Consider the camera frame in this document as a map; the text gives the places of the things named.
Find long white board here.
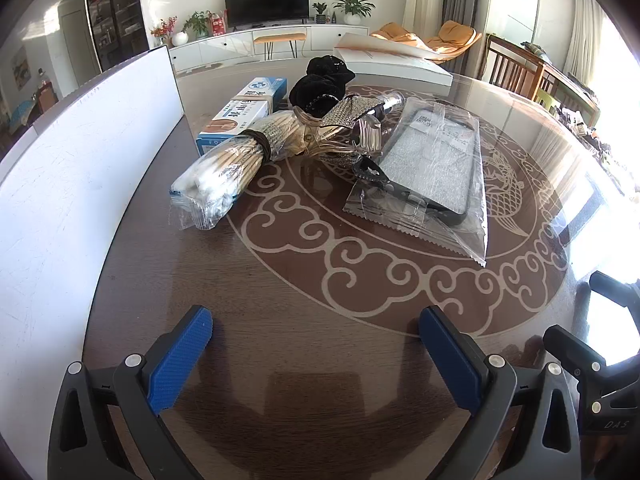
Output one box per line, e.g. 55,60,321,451
0,45,187,461

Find orange stool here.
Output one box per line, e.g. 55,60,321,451
252,31,307,59

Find flat white box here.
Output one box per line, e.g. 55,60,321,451
334,32,453,87

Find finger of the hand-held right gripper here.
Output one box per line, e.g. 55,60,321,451
542,325,611,396
589,270,640,311

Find orange lounge chair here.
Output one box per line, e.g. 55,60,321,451
370,20,483,63

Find black rhinestone hair clip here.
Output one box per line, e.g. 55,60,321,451
350,156,388,186

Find rhinestone bow hair clip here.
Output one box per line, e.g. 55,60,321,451
320,97,383,133

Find large potted plant white pot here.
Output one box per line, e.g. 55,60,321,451
332,0,376,26

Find cotton swab pack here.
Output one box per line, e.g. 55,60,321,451
169,127,273,232

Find dark brown hair tie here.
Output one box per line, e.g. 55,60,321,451
240,129,273,162

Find white sheer curtain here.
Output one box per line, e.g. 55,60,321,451
567,0,606,81

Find clear tube with dark band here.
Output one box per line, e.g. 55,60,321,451
372,91,406,113

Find white television cabinet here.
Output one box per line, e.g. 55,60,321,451
167,22,376,73

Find black television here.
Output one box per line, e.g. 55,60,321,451
223,0,311,31

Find wooden chair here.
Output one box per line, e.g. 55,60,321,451
480,34,546,103
537,60,601,126

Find clear hair claw clip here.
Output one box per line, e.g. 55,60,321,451
292,105,386,158

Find red flowers in vase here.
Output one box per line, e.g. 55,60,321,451
150,16,178,48

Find phone case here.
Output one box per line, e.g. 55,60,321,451
342,96,488,268

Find leafy green potted plant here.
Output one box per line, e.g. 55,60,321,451
182,10,213,41

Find blue and white carton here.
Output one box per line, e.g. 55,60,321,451
196,76,288,157

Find clutter pile on chair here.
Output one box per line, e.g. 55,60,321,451
555,105,640,196

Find blue patterned cloth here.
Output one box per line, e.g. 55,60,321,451
10,100,36,126

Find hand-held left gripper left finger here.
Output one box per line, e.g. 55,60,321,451
47,305,215,480

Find framed wall painting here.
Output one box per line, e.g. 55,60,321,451
11,46,32,91

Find black glass display cabinet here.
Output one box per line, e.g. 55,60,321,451
84,0,151,73

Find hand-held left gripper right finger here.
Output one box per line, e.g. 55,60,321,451
419,305,583,480

